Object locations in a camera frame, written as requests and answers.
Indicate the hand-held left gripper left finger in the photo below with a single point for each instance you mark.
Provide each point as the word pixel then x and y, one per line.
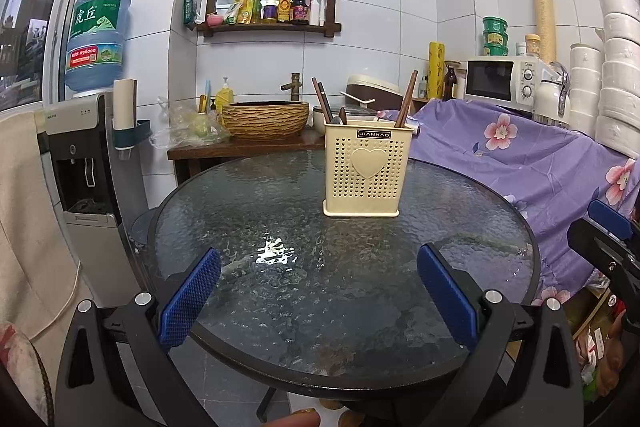
pixel 190 292

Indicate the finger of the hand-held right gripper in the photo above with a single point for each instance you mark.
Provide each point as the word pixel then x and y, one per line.
pixel 607 214
pixel 600 247

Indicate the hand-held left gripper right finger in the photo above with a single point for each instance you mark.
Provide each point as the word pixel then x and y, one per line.
pixel 447 292

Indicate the cream plastic utensil holder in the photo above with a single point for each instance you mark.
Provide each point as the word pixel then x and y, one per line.
pixel 370 187

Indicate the brown wooden chopstick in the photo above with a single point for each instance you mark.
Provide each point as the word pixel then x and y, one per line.
pixel 410 92
pixel 321 99
pixel 401 114

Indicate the black chopstick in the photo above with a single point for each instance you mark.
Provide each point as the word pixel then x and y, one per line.
pixel 326 104

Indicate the person's left hand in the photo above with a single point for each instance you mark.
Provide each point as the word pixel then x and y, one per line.
pixel 295 419

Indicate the grey round stool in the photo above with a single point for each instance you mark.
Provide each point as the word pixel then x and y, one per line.
pixel 142 229

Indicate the olive floral bag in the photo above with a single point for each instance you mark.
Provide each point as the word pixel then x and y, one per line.
pixel 600 347

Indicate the purple floral cloth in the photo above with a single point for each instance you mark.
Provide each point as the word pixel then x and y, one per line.
pixel 500 167

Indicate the stack of white paper tubs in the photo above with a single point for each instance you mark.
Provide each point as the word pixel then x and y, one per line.
pixel 585 92

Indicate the white kettle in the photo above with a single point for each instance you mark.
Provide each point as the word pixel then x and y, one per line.
pixel 547 97

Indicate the black metal table leg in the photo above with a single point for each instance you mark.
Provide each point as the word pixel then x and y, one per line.
pixel 267 404

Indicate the stack of white foam bowls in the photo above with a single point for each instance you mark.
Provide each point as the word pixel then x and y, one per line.
pixel 620 72

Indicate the wooden counter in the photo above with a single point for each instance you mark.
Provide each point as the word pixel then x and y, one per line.
pixel 240 149

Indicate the grey water dispenser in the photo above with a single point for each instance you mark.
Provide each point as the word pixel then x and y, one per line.
pixel 82 167

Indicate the clear plastic bag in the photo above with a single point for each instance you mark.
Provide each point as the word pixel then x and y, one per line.
pixel 195 127

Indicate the teal cup holder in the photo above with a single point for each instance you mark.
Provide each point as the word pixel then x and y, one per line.
pixel 135 134

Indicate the white lint roller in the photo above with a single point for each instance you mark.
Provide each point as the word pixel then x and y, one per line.
pixel 414 127

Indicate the white microwave oven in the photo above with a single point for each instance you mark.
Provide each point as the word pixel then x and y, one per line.
pixel 490 79

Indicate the yellow-lidded jar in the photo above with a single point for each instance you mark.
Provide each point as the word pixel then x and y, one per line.
pixel 532 47

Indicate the beige cloth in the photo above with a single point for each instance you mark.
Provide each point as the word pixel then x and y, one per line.
pixel 25 207

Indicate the cushioned rattan chair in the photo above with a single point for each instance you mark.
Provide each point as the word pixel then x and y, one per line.
pixel 20 367

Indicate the woven-look sink basin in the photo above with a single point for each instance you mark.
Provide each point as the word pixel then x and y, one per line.
pixel 265 122

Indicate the blue and yellow brushes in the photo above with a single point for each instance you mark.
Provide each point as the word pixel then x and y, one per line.
pixel 202 102

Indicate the green instant noodle tub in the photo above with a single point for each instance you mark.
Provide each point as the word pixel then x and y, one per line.
pixel 495 50
pixel 495 39
pixel 495 25

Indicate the yellow soap dispenser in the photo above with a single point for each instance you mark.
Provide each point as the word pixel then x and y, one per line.
pixel 225 96

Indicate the white paper cup tube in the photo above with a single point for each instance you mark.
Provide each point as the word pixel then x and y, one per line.
pixel 124 102

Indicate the brown glass bottle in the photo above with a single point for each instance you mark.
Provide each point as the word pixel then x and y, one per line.
pixel 450 84

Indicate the small clear bottle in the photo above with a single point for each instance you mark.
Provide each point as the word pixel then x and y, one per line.
pixel 424 88

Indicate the tall stack of tan cups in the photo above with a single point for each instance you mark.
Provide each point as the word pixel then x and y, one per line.
pixel 544 17

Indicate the white pot with lid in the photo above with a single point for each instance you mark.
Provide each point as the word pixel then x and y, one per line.
pixel 318 119

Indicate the brown and cream rice cooker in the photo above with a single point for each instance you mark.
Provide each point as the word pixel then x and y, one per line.
pixel 370 89

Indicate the yellow roll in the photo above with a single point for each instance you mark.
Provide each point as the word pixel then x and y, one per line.
pixel 436 72

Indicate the bronze faucet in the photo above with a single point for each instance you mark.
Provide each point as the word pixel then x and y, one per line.
pixel 295 87

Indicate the blue water jug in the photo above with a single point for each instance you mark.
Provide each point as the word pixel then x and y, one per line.
pixel 97 42

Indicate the green hanging packet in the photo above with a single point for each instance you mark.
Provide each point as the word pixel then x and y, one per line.
pixel 190 7

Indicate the yellow seasoning packet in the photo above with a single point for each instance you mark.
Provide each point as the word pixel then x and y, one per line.
pixel 240 9

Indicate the green bottle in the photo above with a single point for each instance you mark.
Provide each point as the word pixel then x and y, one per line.
pixel 256 9

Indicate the purple-label oil bottle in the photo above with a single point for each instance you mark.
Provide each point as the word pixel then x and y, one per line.
pixel 270 7

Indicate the amber sauce bottle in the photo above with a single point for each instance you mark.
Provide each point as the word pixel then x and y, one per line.
pixel 284 7

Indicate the aluminium sliding window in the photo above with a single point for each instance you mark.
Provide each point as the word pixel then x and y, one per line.
pixel 30 32

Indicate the dark soy sauce bottle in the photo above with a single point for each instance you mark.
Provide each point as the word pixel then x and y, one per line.
pixel 300 7

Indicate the white squeeze bottle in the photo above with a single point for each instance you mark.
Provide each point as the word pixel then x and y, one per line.
pixel 314 12

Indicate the slim white bottle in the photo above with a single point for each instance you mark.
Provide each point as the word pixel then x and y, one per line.
pixel 323 12

